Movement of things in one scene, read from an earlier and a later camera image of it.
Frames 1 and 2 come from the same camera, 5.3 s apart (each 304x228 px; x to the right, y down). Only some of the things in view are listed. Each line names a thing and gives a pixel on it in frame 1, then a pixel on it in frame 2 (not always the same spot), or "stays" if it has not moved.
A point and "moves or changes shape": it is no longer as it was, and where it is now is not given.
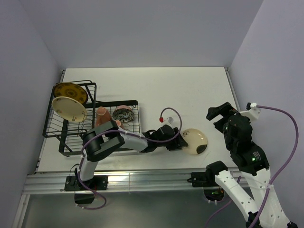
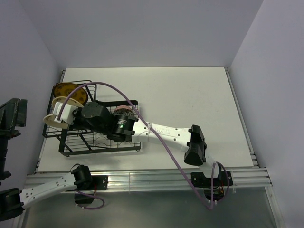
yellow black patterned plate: [70, 90] stays
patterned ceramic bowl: [124, 113] stays
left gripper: [175, 142] to [13, 113]
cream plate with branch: [196, 140] moves or changes shape
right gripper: [224, 109] to [76, 114]
